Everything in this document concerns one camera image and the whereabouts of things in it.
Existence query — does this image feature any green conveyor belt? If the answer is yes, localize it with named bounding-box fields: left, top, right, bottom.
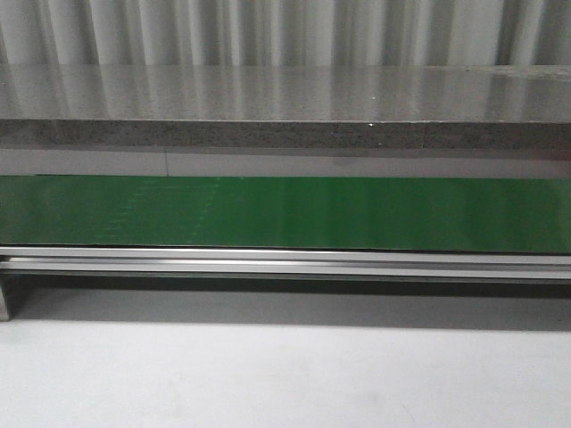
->
left=1, top=176, right=570, bottom=331

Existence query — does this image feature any grey granite counter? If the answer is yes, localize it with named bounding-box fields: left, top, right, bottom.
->
left=1, top=64, right=570, bottom=179

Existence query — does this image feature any white pleated curtain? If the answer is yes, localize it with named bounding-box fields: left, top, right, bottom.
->
left=1, top=1, right=570, bottom=66

